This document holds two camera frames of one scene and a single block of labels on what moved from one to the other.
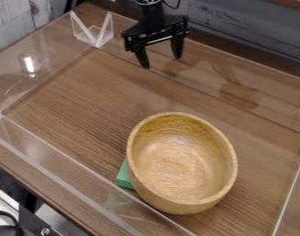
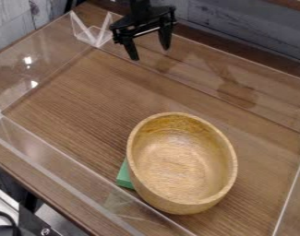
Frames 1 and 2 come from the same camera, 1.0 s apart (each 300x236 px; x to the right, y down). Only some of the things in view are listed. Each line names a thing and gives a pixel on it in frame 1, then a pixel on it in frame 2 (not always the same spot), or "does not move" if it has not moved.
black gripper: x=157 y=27 -> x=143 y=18
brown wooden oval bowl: x=181 y=162 does not move
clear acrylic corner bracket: x=90 y=34 does not move
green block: x=123 y=176 does not move
